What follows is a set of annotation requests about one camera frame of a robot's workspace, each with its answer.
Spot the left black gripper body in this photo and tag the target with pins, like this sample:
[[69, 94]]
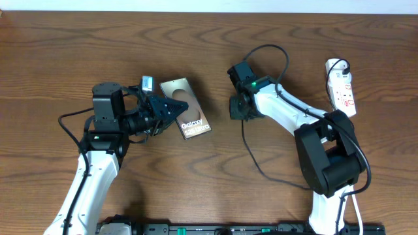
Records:
[[154, 117]]

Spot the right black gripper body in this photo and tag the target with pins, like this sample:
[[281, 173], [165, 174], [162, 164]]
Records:
[[237, 112]]

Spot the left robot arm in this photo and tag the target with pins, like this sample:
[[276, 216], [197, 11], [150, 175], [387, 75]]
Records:
[[119, 112]]

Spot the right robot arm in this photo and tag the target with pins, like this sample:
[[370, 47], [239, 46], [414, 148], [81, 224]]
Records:
[[329, 154]]

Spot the white power strip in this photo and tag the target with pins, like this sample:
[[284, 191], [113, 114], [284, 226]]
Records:
[[339, 86]]

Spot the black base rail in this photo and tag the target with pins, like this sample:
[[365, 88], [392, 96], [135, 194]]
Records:
[[241, 229]]

